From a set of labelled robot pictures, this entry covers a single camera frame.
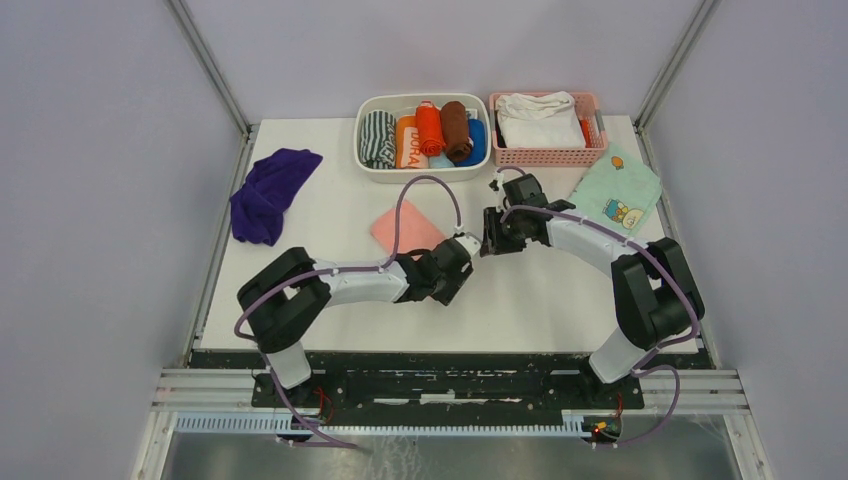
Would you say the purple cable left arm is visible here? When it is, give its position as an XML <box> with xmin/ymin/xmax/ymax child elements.
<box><xmin>233</xmin><ymin>174</ymin><xmax>465</xmax><ymax>452</ymax></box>

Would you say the aluminium frame post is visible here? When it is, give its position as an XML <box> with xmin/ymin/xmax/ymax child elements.
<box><xmin>164</xmin><ymin>0</ymin><xmax>252</xmax><ymax>136</ymax></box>
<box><xmin>633</xmin><ymin>0</ymin><xmax>722</xmax><ymax>135</ymax></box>

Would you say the dark blue rolled towel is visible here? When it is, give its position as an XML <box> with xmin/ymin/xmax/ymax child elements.
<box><xmin>456</xmin><ymin>118</ymin><xmax>487</xmax><ymax>167</ymax></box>

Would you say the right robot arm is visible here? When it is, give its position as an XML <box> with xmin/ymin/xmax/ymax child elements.
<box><xmin>481</xmin><ymin>170</ymin><xmax>705</xmax><ymax>408</ymax></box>

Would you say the orange white lettered rolled towel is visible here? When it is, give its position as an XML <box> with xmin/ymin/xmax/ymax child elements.
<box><xmin>395</xmin><ymin>115</ymin><xmax>429</xmax><ymax>170</ymax></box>

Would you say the green white striped rolled towel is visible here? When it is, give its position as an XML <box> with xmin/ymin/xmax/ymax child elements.
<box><xmin>358</xmin><ymin>110</ymin><xmax>397</xmax><ymax>170</ymax></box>

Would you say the white cloth in basket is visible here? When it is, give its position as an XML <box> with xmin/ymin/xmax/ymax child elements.
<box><xmin>495</xmin><ymin>91</ymin><xmax>586</xmax><ymax>149</ymax></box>

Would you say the aluminium frame post left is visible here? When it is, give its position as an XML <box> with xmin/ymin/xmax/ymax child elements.
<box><xmin>164</xmin><ymin>0</ymin><xmax>252</xmax><ymax>136</ymax></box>

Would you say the red orange rolled towel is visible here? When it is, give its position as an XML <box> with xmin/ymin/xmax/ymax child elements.
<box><xmin>415</xmin><ymin>101</ymin><xmax>445</xmax><ymax>157</ymax></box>

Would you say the mint green cartoon towel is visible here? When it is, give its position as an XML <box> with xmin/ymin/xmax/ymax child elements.
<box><xmin>568</xmin><ymin>143</ymin><xmax>662</xmax><ymax>235</ymax></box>

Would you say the purple towel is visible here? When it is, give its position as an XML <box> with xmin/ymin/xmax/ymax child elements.
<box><xmin>229</xmin><ymin>148</ymin><xmax>323</xmax><ymax>246</ymax></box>

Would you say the aluminium frame post right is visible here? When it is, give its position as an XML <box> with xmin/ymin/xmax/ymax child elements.
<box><xmin>633</xmin><ymin>0</ymin><xmax>722</xmax><ymax>135</ymax></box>

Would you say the white plastic tub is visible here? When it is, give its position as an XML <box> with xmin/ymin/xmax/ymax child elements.
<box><xmin>353</xmin><ymin>93</ymin><xmax>494</xmax><ymax>184</ymax></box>

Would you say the brown rolled towel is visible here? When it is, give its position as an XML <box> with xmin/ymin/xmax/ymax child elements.
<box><xmin>440</xmin><ymin>101</ymin><xmax>472</xmax><ymax>164</ymax></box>

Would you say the aluminium rail front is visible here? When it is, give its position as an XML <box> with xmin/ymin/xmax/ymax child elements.
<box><xmin>151</xmin><ymin>369</ymin><xmax>750</xmax><ymax>438</ymax></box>

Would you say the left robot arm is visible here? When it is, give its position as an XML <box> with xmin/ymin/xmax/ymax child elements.
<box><xmin>236</xmin><ymin>232</ymin><xmax>481</xmax><ymax>407</ymax></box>

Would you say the light blue rolled towel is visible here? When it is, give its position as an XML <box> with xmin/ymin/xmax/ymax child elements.
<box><xmin>428</xmin><ymin>153</ymin><xmax>454</xmax><ymax>169</ymax></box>

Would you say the pink towel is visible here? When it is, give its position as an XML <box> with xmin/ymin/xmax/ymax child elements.
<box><xmin>370</xmin><ymin>200</ymin><xmax>446</xmax><ymax>254</ymax></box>

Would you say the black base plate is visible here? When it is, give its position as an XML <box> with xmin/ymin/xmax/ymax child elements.
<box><xmin>188</xmin><ymin>349</ymin><xmax>715</xmax><ymax>429</ymax></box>

